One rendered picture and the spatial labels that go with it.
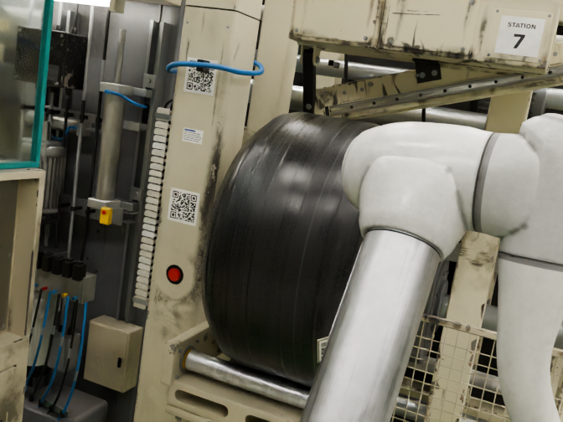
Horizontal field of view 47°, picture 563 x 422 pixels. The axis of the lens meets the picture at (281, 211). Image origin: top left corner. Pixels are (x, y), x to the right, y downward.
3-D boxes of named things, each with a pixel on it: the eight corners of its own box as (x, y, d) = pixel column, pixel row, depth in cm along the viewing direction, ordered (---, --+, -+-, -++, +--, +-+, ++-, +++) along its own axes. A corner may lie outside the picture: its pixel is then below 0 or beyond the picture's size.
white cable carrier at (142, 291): (132, 306, 153) (157, 106, 145) (144, 301, 158) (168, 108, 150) (148, 311, 152) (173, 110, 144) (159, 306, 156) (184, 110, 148)
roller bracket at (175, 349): (158, 384, 138) (163, 342, 136) (239, 333, 174) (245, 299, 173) (171, 389, 137) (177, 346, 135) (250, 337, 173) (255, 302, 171)
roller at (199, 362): (193, 351, 144) (184, 370, 143) (185, 345, 140) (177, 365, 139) (339, 398, 132) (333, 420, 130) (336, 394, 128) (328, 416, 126)
